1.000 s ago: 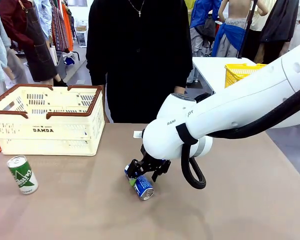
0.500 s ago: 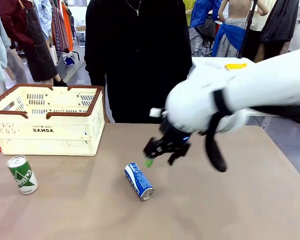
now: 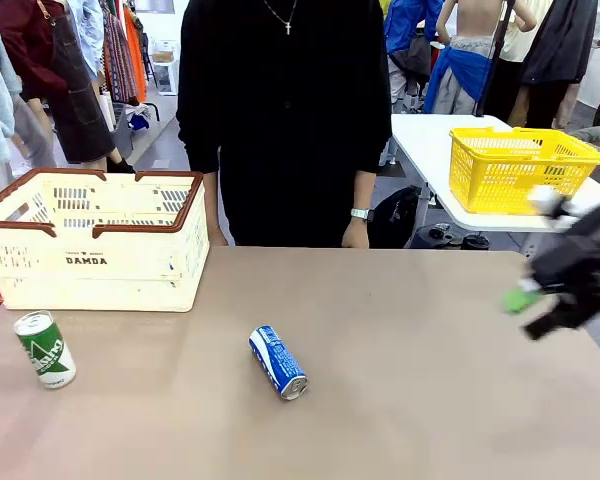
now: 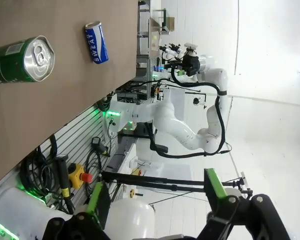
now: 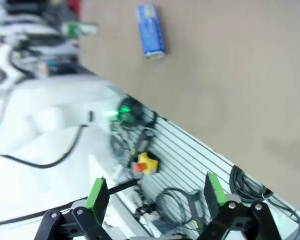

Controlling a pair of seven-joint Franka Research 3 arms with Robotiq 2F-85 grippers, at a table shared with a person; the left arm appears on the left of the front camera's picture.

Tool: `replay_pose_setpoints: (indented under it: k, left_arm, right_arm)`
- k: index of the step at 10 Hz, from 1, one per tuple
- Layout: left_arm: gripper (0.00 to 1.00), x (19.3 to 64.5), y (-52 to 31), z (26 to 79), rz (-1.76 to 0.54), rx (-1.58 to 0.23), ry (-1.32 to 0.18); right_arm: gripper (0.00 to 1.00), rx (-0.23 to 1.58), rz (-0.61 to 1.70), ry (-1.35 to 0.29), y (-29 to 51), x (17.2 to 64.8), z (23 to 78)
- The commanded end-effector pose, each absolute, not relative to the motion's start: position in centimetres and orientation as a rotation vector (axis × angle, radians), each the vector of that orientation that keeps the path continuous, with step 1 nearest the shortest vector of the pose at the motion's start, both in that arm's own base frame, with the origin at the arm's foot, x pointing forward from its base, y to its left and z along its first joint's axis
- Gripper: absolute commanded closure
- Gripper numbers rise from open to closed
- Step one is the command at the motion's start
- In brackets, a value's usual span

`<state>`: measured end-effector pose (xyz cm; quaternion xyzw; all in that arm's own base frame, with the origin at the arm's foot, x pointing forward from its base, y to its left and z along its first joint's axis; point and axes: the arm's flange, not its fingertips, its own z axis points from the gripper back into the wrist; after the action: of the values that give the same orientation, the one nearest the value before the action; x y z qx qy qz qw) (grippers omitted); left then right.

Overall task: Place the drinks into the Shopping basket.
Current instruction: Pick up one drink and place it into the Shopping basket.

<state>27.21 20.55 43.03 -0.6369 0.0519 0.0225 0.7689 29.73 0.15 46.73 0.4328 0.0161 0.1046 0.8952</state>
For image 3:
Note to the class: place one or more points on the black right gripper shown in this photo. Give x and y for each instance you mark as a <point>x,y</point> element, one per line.
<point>585,250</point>

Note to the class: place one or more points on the green and white drink can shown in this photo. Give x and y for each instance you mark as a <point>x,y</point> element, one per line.
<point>47,355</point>

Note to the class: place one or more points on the person's left forearm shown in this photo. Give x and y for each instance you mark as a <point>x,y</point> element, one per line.
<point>365,192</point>

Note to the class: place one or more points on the person's right forearm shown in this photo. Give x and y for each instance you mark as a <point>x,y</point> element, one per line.
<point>212,205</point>

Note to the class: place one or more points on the yellow plastic shopping basket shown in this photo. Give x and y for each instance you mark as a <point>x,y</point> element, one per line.
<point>485,175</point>

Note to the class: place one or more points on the cream shopping basket brown rim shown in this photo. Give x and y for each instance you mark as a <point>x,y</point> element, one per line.
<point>105,280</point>

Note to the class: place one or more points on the person's left hand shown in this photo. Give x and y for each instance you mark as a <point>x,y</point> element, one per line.
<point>355,235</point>

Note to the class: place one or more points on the person's right hand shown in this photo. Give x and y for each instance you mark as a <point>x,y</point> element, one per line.
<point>217,239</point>

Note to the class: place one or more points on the black round floor object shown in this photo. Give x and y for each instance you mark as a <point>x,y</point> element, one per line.
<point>475,242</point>

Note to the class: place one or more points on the black backpack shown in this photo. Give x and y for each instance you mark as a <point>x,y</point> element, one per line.
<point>395,220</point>

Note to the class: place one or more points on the white side table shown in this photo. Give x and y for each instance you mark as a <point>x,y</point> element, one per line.
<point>425,145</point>

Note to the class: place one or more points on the white wristwatch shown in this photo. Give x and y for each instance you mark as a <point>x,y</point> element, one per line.
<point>361,214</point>

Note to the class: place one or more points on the black tripod pole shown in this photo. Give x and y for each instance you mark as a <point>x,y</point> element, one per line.
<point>495,50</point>

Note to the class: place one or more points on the black hanging jacket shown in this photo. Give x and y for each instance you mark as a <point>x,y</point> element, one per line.
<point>560,45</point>

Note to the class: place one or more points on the bystander in blue jacket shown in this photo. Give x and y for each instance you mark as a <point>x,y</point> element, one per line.
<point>405,25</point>

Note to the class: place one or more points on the person in black sweater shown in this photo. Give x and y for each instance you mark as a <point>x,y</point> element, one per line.
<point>285,125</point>

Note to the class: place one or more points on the small white cabinet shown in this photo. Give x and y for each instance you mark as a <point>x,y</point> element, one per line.
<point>169,75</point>

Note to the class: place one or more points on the blue cloth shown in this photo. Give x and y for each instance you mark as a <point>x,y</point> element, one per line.
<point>139,121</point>

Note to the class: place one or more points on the small cardboard box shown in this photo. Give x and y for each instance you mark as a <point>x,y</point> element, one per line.
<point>163,56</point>

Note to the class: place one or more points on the orange hanging garment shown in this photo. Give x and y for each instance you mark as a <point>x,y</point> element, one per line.
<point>136,55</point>

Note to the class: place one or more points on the striped patterned hanging garment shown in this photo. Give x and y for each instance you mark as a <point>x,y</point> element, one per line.
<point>117,60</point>

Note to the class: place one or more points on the mannequin maroon shirt dark apron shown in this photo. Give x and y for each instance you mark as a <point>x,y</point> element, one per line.
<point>75,105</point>

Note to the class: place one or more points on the light blue hanging shirt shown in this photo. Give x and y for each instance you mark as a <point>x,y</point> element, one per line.
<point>90,30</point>

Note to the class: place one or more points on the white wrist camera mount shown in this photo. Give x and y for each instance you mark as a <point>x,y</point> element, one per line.
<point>550,202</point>

